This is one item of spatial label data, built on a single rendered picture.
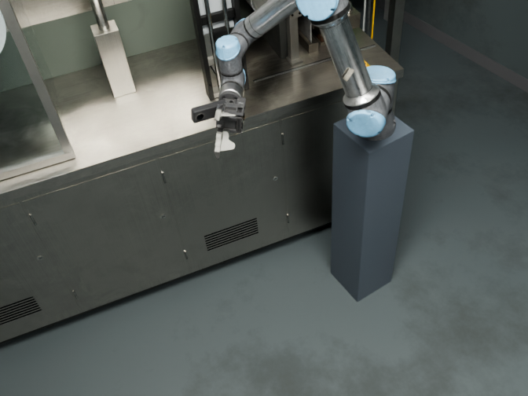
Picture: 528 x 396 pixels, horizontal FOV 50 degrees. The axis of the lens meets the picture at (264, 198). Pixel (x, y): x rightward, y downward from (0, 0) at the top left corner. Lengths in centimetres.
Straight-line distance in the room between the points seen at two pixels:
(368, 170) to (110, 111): 100
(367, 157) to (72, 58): 129
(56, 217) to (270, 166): 85
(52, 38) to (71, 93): 22
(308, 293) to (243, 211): 50
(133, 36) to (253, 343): 140
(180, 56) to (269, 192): 69
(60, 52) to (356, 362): 176
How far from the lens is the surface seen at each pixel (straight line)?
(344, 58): 166
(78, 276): 246
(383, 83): 184
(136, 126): 214
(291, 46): 230
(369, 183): 202
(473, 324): 262
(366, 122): 174
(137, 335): 263
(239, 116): 171
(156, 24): 250
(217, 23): 207
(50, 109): 196
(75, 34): 246
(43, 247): 230
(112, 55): 222
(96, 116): 224
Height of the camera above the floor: 218
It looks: 46 degrees down
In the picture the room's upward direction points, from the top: 6 degrees counter-clockwise
